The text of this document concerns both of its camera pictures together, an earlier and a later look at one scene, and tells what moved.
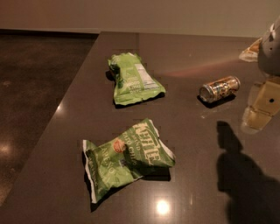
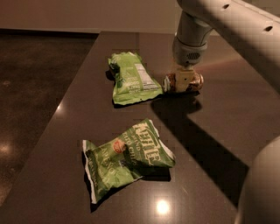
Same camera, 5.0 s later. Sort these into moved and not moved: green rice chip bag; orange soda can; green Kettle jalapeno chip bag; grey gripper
Moved: orange soda can; grey gripper
Not moved: green Kettle jalapeno chip bag; green rice chip bag
